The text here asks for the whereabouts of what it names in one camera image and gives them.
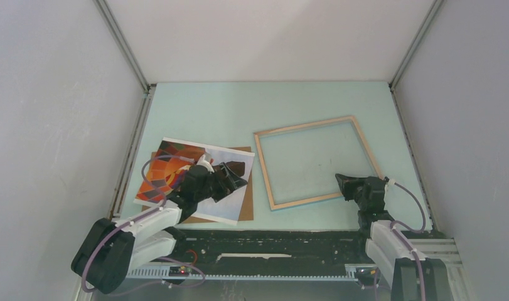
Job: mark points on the brown backing board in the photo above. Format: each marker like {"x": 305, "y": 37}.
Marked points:
{"x": 249, "y": 203}

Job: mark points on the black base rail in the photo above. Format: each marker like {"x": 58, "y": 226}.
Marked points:
{"x": 271, "y": 253}

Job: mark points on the right corner aluminium post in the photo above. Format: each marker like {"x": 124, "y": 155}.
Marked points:
{"x": 419, "y": 37}

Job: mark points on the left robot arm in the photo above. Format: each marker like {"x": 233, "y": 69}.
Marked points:
{"x": 113, "y": 249}

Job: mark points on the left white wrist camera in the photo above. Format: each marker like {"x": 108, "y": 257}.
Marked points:
{"x": 206, "y": 161}

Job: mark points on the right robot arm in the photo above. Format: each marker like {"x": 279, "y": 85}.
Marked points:
{"x": 410, "y": 274}

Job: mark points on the wooden picture frame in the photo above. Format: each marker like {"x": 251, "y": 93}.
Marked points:
{"x": 285, "y": 130}

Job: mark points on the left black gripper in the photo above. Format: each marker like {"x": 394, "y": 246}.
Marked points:
{"x": 232, "y": 181}

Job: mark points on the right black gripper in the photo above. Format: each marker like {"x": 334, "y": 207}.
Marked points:
{"x": 347, "y": 183}

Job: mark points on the corner aluminium post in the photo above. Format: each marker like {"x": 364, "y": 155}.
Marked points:
{"x": 120, "y": 39}
{"x": 419, "y": 37}

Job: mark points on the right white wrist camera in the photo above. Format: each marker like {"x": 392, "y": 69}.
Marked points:
{"x": 389, "y": 183}

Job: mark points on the aluminium mounting profile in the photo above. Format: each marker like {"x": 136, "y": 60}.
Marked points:
{"x": 444, "y": 249}

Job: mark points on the colourful balloon photo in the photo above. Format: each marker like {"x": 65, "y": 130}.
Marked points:
{"x": 167, "y": 174}

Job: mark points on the left corner aluminium post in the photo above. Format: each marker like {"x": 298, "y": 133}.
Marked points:
{"x": 120, "y": 39}

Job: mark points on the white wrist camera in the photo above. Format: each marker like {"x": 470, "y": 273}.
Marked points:
{"x": 206, "y": 161}
{"x": 389, "y": 183}

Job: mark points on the dark brown wooden block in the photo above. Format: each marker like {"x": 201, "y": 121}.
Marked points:
{"x": 236, "y": 170}

